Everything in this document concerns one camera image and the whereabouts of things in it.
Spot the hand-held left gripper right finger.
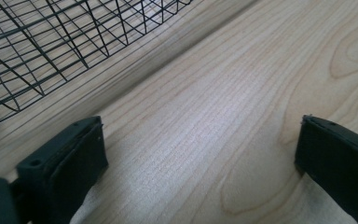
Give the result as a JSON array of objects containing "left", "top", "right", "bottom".
[{"left": 294, "top": 114, "right": 358, "bottom": 224}]

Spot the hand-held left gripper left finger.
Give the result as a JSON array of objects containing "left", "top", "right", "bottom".
[{"left": 16, "top": 116, "right": 109, "bottom": 224}]

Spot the black wire basket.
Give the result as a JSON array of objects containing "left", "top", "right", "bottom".
[{"left": 0, "top": 0, "right": 194, "bottom": 138}]

